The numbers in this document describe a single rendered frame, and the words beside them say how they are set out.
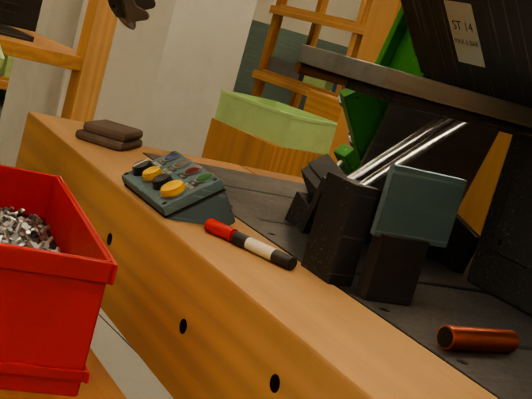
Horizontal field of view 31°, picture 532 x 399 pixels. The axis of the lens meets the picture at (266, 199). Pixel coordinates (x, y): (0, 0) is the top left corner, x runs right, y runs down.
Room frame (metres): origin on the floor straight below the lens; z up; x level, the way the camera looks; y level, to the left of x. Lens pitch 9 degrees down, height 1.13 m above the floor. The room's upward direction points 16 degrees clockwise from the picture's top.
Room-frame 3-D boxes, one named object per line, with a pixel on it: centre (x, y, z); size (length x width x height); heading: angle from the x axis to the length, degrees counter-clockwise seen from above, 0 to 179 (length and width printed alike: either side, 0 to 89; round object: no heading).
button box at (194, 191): (1.14, 0.11, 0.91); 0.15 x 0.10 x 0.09; 30
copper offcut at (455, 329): (0.86, -0.23, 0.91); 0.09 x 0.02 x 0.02; 126
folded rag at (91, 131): (1.49, 0.26, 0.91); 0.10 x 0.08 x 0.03; 170
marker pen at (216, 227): (1.01, 0.00, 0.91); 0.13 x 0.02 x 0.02; 51
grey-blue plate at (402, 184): (0.97, -0.15, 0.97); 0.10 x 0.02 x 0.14; 120
